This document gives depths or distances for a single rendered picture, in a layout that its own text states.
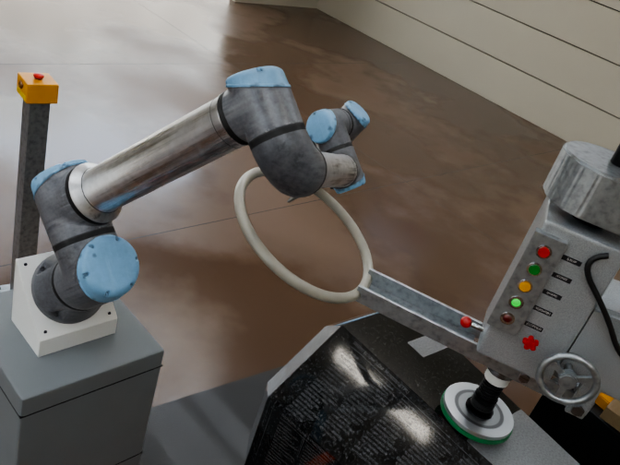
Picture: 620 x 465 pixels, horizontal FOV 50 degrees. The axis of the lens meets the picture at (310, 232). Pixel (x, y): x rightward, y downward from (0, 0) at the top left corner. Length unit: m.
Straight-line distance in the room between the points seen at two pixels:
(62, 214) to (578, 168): 1.18
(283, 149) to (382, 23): 8.67
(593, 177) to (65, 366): 1.35
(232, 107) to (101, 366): 0.84
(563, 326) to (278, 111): 0.91
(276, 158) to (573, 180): 0.71
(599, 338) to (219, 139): 1.04
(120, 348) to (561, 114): 7.17
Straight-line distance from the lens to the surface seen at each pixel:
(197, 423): 2.89
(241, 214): 1.78
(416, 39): 9.53
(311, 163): 1.30
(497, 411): 2.11
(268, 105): 1.27
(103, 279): 1.61
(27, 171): 2.95
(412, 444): 2.07
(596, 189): 1.62
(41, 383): 1.79
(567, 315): 1.76
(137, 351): 1.90
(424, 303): 1.98
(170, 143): 1.41
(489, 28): 8.94
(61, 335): 1.84
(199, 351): 3.21
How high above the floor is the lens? 2.13
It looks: 29 degrees down
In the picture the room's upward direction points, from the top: 18 degrees clockwise
